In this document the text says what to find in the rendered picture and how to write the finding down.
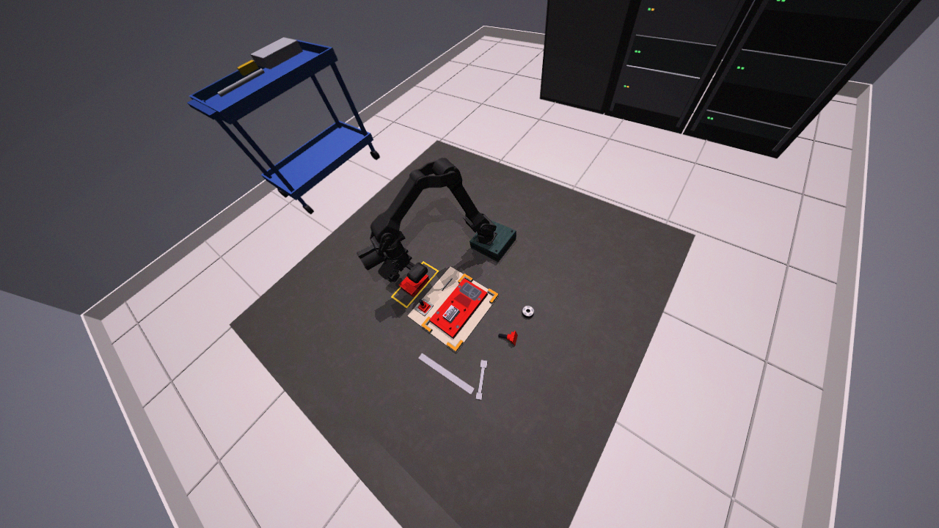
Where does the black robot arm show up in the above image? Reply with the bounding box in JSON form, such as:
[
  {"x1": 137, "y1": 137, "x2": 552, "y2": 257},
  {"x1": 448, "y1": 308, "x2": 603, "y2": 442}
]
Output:
[{"x1": 357, "y1": 158, "x2": 497, "y2": 282}]

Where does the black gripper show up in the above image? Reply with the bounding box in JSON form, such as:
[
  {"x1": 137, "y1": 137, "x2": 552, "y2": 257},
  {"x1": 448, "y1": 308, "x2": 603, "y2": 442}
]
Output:
[{"x1": 389, "y1": 248, "x2": 428, "y2": 284}]

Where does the pale lavender flat bar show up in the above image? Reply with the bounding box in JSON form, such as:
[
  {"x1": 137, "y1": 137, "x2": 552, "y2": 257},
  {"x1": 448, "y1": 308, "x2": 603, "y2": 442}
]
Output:
[{"x1": 418, "y1": 354, "x2": 474, "y2": 394}]

